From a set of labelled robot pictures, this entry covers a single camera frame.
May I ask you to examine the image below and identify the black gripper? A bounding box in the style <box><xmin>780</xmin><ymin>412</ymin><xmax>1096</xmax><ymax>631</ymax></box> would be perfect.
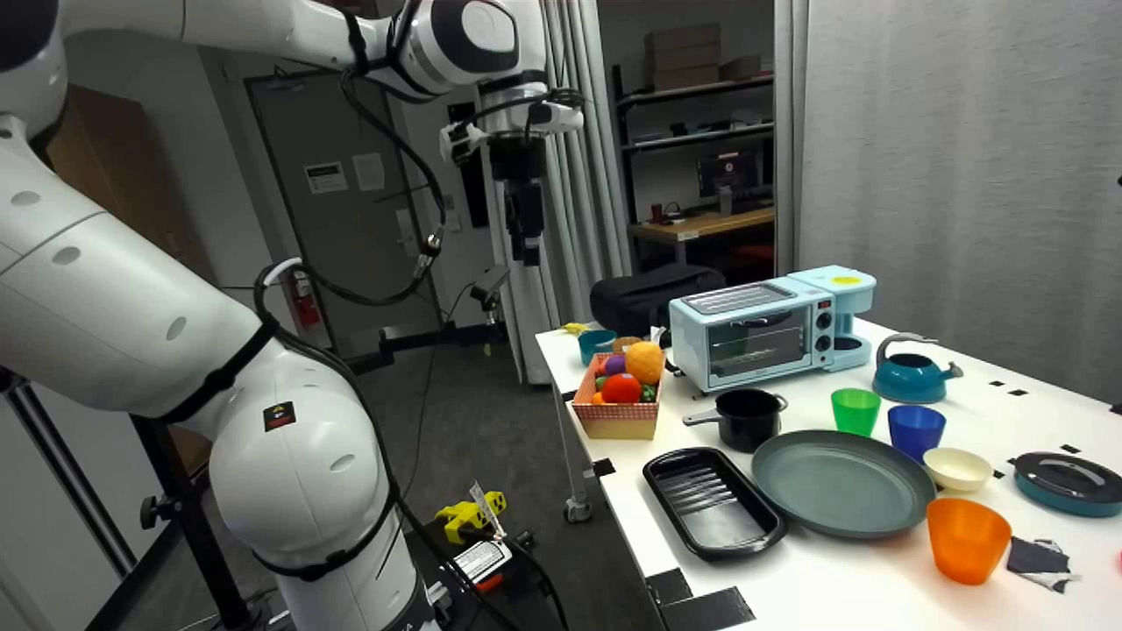
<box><xmin>491</xmin><ymin>138</ymin><xmax>542</xmax><ymax>265</ymax></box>

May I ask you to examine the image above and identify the orange plastic cup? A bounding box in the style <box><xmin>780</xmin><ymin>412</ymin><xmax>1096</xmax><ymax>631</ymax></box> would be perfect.
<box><xmin>927</xmin><ymin>496</ymin><xmax>1011</xmax><ymax>585</ymax></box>

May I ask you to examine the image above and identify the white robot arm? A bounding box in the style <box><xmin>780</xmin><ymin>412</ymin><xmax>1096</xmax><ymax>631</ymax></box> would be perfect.
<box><xmin>0</xmin><ymin>0</ymin><xmax>583</xmax><ymax>631</ymax></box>

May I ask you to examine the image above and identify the grey plate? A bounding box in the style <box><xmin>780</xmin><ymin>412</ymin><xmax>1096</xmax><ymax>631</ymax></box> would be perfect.
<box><xmin>752</xmin><ymin>432</ymin><xmax>937</xmax><ymax>538</ymax></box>

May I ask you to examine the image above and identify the blue plastic cup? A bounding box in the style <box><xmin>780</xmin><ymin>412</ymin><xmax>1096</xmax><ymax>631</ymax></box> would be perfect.
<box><xmin>886</xmin><ymin>404</ymin><xmax>948</xmax><ymax>459</ymax></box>

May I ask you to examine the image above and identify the black bag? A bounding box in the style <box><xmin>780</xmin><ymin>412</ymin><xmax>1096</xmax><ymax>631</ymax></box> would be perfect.
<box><xmin>590</xmin><ymin>264</ymin><xmax>726</xmax><ymax>337</ymax></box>

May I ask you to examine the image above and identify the teal pot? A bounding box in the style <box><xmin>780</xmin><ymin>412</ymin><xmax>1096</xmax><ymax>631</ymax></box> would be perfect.
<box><xmin>580</xmin><ymin>328</ymin><xmax>617</xmax><ymax>364</ymax></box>

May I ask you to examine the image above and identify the purple plush fruit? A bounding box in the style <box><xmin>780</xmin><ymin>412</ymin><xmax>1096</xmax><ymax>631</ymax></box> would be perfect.
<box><xmin>598</xmin><ymin>355</ymin><xmax>624</xmax><ymax>374</ymax></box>

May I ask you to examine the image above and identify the orange plush fruit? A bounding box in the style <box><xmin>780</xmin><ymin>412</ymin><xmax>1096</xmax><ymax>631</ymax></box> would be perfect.
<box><xmin>624</xmin><ymin>340</ymin><xmax>665</xmax><ymax>385</ymax></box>

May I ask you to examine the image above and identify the red plush tomato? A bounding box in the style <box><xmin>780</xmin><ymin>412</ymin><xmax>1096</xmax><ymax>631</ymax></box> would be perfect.
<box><xmin>598</xmin><ymin>372</ymin><xmax>641</xmax><ymax>404</ymax></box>

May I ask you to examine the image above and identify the light blue toaster oven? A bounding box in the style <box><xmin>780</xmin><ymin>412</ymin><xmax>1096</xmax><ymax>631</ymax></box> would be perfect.
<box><xmin>671</xmin><ymin>264</ymin><xmax>877</xmax><ymax>392</ymax></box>

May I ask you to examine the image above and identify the small black pot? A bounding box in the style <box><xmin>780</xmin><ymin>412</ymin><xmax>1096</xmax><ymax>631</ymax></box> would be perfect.
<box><xmin>686</xmin><ymin>390</ymin><xmax>785</xmax><ymax>452</ymax></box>

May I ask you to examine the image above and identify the yellow clamp tool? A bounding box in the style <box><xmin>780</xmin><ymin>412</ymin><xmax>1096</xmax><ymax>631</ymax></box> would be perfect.
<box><xmin>434</xmin><ymin>492</ymin><xmax>507</xmax><ymax>545</ymax></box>

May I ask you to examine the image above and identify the black grill tray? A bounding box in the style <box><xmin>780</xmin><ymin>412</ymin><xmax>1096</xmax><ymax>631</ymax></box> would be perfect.
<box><xmin>641</xmin><ymin>450</ymin><xmax>785</xmax><ymax>559</ymax></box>

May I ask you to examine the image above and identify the small white bowl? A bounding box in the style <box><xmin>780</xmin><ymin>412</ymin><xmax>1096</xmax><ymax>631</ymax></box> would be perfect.
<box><xmin>922</xmin><ymin>450</ymin><xmax>991</xmax><ymax>494</ymax></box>

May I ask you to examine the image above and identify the crumpled grey white wrapper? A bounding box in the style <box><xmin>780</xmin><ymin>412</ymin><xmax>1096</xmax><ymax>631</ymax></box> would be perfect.
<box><xmin>1005</xmin><ymin>535</ymin><xmax>1074</xmax><ymax>591</ymax></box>

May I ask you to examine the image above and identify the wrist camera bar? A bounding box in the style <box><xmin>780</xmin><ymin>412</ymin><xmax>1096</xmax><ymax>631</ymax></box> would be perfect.
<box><xmin>437</xmin><ymin>98</ymin><xmax>586</xmax><ymax>161</ymax></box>

